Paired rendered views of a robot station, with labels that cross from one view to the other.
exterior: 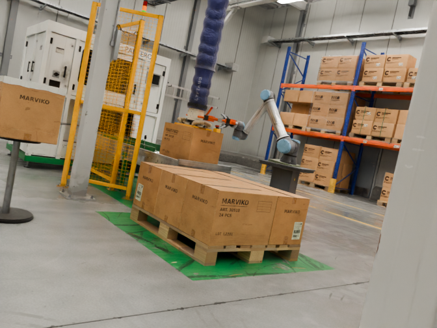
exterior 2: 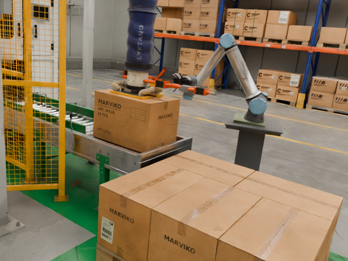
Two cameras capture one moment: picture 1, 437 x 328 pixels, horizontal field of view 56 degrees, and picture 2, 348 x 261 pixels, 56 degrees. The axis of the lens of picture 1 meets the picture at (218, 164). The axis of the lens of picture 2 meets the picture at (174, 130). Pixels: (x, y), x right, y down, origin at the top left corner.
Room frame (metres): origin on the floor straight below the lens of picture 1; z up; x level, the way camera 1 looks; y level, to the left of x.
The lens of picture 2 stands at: (1.90, 0.86, 1.41)
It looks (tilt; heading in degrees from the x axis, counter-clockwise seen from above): 15 degrees down; 342
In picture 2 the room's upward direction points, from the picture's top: 6 degrees clockwise
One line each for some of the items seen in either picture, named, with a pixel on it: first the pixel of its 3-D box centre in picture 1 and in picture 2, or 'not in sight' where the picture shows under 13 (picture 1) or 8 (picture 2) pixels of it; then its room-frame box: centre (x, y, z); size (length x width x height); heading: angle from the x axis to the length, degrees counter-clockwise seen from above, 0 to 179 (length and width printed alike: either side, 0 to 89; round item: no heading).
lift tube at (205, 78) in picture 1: (205, 62); (143, 1); (4.58, 0.36, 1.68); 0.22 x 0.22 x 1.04
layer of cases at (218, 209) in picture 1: (217, 201); (221, 219); (3.57, -0.06, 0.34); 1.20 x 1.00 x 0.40; 39
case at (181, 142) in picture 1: (190, 145); (135, 117); (4.57, 0.35, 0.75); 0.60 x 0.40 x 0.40; 39
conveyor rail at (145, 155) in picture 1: (128, 152); (43, 131); (4.99, 1.12, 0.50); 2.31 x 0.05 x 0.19; 39
